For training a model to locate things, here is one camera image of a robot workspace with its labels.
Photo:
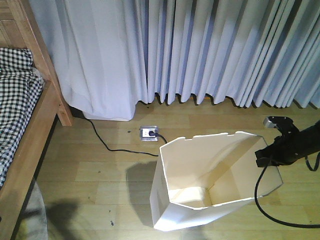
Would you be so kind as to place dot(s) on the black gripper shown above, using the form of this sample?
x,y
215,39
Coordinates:
x,y
279,153

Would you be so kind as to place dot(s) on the white faceted trash bin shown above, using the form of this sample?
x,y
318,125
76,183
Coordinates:
x,y
199,180

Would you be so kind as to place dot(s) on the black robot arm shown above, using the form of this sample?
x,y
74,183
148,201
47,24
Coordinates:
x,y
307,141

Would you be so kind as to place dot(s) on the silver floor power socket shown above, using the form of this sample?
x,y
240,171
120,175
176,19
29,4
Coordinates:
x,y
148,133

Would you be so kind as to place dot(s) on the light grey curtain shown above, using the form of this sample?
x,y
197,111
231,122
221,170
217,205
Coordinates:
x,y
111,54

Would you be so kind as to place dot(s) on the grey round rug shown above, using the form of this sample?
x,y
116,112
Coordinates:
x,y
32,221

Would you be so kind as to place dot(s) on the black white checkered bedding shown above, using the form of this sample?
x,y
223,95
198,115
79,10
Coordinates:
x,y
20,90

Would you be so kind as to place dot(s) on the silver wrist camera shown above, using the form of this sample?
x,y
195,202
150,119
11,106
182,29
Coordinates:
x,y
283,124

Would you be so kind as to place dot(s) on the wooden bed frame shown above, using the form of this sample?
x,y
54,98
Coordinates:
x,y
19,30

